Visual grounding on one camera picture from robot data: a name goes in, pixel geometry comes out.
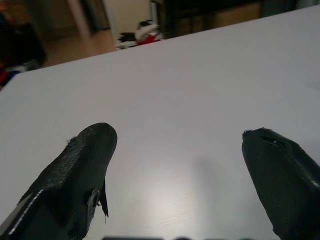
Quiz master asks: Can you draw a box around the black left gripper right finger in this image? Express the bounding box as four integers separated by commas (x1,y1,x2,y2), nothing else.
241,127,320,240

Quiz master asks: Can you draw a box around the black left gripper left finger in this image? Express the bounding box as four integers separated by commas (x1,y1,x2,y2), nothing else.
0,122,118,240

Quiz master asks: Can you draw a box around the dark clothes pile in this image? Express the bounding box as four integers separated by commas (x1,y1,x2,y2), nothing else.
0,0,48,92

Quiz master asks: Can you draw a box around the black white red plush toy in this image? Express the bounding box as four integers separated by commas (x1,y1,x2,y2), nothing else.
115,20,166,51

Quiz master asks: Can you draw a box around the dark wooden cabinet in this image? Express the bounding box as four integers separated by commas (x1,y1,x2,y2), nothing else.
159,0,320,40

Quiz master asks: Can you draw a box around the white door frame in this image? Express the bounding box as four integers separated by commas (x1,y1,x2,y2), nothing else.
66,0,91,38

